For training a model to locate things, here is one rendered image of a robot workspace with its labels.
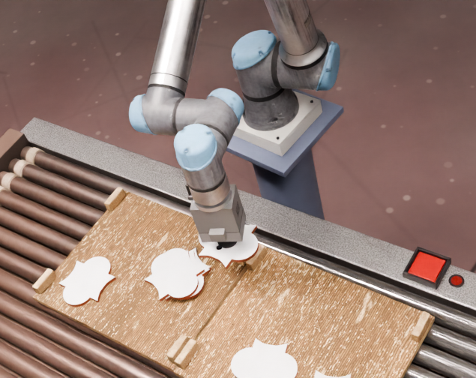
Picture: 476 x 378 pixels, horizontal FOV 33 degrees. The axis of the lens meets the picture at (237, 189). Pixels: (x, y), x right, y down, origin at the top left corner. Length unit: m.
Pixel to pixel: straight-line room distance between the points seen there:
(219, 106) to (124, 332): 0.55
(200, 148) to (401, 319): 0.55
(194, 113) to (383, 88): 2.05
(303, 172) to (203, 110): 0.75
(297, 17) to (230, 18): 2.26
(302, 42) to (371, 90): 1.66
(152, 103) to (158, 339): 0.50
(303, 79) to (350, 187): 1.24
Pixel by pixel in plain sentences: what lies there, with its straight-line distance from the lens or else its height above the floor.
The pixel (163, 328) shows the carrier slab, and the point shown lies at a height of 0.94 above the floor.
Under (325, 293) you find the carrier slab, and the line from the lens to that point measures 1.69.
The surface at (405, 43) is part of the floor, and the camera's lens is 3.69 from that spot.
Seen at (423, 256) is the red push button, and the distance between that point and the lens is 1.74.
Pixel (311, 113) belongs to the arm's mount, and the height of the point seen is 0.90.
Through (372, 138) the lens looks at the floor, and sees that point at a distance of 3.27.
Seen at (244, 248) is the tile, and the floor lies 1.07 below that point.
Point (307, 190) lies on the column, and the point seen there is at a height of 0.65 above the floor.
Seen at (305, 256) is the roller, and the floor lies 0.92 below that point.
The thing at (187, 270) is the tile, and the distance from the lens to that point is 1.76.
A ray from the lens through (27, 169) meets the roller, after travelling 2.21.
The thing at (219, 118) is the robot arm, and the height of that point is 1.35.
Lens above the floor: 2.34
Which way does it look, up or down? 47 degrees down
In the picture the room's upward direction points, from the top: 17 degrees counter-clockwise
